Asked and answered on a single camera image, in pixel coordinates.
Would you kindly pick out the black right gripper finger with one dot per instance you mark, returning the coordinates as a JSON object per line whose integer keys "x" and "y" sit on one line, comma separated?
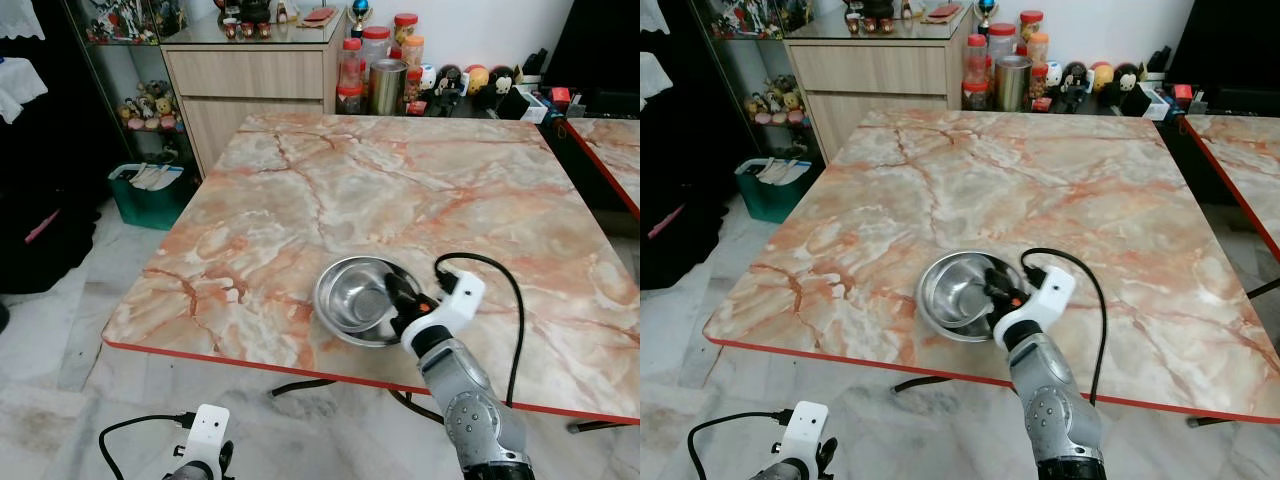
{"x": 398, "y": 284}
{"x": 998, "y": 278}
{"x": 996, "y": 312}
{"x": 397, "y": 318}

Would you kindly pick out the shiny steel bowl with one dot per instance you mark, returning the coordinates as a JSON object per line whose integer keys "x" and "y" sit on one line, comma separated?
{"x": 355, "y": 300}
{"x": 955, "y": 295}

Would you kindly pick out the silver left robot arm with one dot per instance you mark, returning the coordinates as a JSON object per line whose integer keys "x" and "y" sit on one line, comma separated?
{"x": 778, "y": 472}
{"x": 188, "y": 473}

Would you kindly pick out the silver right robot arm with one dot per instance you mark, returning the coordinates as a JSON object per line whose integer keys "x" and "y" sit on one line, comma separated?
{"x": 1055, "y": 410}
{"x": 470, "y": 410}

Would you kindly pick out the small red-lidded jar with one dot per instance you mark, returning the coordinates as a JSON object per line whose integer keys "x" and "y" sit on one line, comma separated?
{"x": 975, "y": 96}
{"x": 349, "y": 100}

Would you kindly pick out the steel canister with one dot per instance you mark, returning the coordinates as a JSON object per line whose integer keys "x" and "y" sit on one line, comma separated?
{"x": 388, "y": 88}
{"x": 1013, "y": 84}

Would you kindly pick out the white toy figurine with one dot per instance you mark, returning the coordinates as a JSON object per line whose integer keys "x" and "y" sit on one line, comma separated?
{"x": 427, "y": 80}
{"x": 1053, "y": 77}

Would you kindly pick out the black toy figurine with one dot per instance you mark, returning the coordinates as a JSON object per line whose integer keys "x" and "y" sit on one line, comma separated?
{"x": 452, "y": 80}
{"x": 1076, "y": 78}

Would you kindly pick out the slim red-lidded jar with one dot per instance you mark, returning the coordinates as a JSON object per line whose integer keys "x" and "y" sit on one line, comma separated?
{"x": 977, "y": 58}
{"x": 352, "y": 62}

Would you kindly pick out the yellow toy figurine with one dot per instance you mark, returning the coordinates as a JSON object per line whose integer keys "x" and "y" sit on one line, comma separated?
{"x": 478, "y": 77}
{"x": 1101, "y": 74}

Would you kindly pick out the black mouse figurine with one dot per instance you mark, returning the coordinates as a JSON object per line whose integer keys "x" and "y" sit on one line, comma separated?
{"x": 1127, "y": 78}
{"x": 503, "y": 80}

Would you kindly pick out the clear red-lidded jar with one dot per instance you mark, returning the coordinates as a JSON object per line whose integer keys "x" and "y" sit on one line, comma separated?
{"x": 375, "y": 47}
{"x": 1002, "y": 42}

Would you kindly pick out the green plastic basket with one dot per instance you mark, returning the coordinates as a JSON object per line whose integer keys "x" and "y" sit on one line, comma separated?
{"x": 150, "y": 205}
{"x": 775, "y": 200}

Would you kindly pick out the tall red-lidded snack jar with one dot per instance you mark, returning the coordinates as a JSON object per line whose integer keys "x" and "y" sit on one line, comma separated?
{"x": 410, "y": 45}
{"x": 1034, "y": 40}

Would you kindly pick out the light wooden cabinet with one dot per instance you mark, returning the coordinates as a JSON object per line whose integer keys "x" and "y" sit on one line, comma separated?
{"x": 250, "y": 75}
{"x": 875, "y": 70}

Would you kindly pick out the blue ball trophy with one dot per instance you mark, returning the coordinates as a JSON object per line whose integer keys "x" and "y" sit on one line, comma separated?
{"x": 361, "y": 10}
{"x": 986, "y": 12}

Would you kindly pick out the small plush toy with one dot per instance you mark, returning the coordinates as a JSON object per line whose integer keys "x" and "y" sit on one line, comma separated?
{"x": 792, "y": 107}
{"x": 166, "y": 112}

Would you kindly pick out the red tray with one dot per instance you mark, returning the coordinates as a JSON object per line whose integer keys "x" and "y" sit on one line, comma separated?
{"x": 320, "y": 16}
{"x": 945, "y": 13}

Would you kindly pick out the black hanging garment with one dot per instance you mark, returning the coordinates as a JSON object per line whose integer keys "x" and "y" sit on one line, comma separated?
{"x": 680, "y": 220}
{"x": 40, "y": 200}

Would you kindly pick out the black television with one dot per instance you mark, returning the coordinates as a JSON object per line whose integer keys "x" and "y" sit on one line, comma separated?
{"x": 600, "y": 40}
{"x": 1230, "y": 40}

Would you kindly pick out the white cloth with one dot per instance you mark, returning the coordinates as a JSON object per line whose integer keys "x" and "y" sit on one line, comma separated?
{"x": 652, "y": 12}
{"x": 652, "y": 80}
{"x": 20, "y": 15}
{"x": 20, "y": 85}

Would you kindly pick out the glass display cabinet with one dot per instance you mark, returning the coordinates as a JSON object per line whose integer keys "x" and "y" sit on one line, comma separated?
{"x": 110, "y": 60}
{"x": 730, "y": 60}

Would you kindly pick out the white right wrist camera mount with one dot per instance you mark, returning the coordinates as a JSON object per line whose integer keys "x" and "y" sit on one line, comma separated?
{"x": 455, "y": 305}
{"x": 1045, "y": 300}

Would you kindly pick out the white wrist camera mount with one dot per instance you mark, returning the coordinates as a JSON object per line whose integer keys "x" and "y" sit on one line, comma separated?
{"x": 1045, "y": 300}
{"x": 209, "y": 432}
{"x": 455, "y": 305}
{"x": 803, "y": 430}

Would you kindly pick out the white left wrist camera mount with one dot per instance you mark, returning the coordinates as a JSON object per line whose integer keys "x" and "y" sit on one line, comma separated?
{"x": 209, "y": 432}
{"x": 803, "y": 430}

